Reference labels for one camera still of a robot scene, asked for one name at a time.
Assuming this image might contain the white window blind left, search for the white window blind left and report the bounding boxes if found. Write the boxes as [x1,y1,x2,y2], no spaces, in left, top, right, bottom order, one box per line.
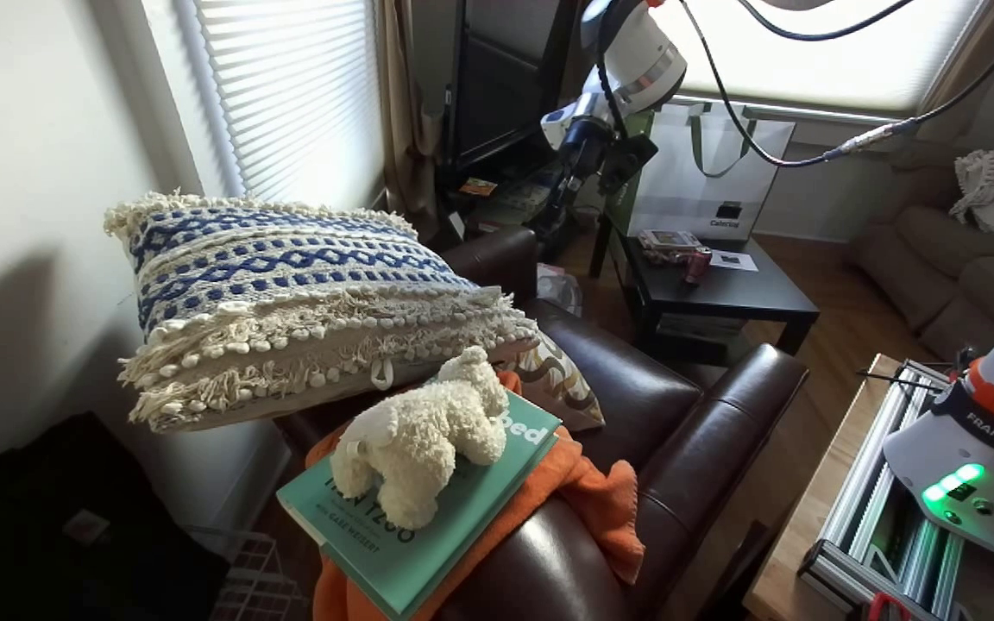
[176,0,381,209]

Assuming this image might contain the white wire basket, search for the white wire basket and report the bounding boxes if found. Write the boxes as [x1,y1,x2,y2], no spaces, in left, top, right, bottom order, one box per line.
[209,533,306,621]

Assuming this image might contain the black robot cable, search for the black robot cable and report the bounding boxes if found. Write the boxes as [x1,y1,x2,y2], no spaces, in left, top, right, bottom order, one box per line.
[592,0,994,173]

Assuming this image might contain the aluminium frame rail stand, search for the aluminium frame rail stand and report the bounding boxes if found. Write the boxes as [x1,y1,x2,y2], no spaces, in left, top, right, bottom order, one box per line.
[797,363,967,621]

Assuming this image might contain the beige sofa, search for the beige sofa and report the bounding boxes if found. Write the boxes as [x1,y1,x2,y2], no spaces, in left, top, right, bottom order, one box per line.
[851,154,994,359]

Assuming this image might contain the white plush stuffed animal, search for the white plush stuffed animal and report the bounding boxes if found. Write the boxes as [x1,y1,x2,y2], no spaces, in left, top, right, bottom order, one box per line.
[330,347,507,533]

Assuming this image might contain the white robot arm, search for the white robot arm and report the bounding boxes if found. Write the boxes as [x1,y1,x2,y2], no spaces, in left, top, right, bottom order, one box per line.
[532,0,688,236]

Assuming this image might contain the items on coffee table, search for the items on coffee table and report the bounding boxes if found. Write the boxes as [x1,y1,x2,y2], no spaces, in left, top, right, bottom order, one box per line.
[635,232,755,284]

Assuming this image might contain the white green tote bag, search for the white green tote bag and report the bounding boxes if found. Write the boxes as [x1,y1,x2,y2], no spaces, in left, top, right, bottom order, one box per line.
[622,103,792,246]

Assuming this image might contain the black coffee table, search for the black coffee table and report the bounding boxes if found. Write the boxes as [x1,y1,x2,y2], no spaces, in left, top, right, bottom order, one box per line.
[591,221,818,367]

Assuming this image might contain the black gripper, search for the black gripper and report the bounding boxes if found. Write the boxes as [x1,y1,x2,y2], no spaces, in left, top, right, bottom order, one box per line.
[532,102,655,232]

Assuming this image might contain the patterned swirl cushion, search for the patterned swirl cushion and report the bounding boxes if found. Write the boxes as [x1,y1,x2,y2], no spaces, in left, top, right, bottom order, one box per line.
[515,335,602,433]

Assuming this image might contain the blue white fringed square pillow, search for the blue white fringed square pillow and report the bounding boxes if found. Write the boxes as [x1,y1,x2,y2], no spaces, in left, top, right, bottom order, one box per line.
[107,192,538,433]

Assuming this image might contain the teal hardcover book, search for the teal hardcover book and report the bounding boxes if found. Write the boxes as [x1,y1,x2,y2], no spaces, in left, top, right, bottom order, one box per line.
[276,394,560,621]

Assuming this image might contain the dark brown leather armchair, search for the dark brown leather armchair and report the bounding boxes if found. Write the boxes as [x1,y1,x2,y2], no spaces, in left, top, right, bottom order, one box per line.
[432,232,804,621]

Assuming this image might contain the orange cloth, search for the orange cloth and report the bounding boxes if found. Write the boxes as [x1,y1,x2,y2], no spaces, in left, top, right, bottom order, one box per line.
[306,374,644,621]

